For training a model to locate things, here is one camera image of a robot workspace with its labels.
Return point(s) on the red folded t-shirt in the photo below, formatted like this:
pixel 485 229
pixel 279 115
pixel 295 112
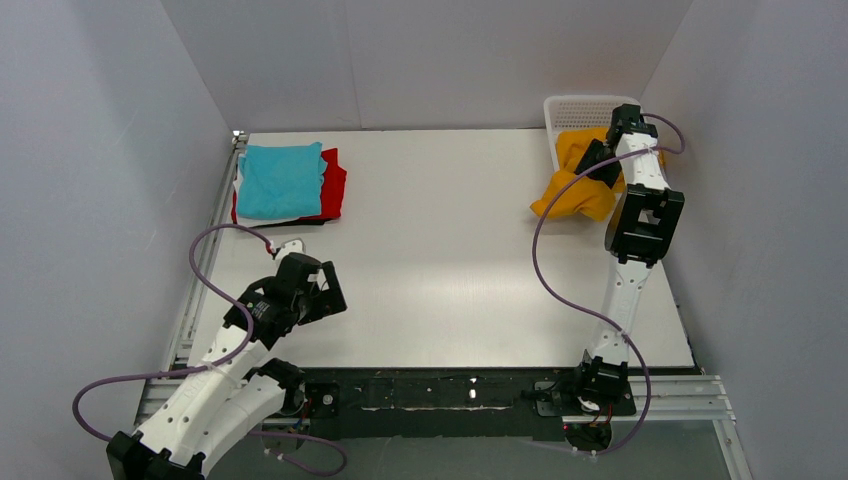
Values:
pixel 334 186

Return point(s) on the white plastic basket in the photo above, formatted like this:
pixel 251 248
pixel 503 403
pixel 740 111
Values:
pixel 578 112

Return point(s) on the yellow t-shirt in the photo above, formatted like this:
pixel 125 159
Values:
pixel 570 195

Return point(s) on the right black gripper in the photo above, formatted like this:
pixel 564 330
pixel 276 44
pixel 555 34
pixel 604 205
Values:
pixel 597 157

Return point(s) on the aluminium frame rail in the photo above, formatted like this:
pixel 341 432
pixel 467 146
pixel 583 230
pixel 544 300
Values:
pixel 183 339

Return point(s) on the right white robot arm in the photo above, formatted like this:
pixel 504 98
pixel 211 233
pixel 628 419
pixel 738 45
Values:
pixel 637 237

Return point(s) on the blue folded t-shirt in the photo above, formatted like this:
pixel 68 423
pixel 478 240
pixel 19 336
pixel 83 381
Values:
pixel 281 182

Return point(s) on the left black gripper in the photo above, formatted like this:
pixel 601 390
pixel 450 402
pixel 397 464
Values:
pixel 329 291

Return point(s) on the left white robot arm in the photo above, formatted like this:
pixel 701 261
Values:
pixel 238 385

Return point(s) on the black folded t-shirt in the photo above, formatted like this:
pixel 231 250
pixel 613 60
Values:
pixel 253 223

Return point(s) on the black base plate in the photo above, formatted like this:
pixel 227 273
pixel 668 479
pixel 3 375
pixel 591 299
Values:
pixel 352 403

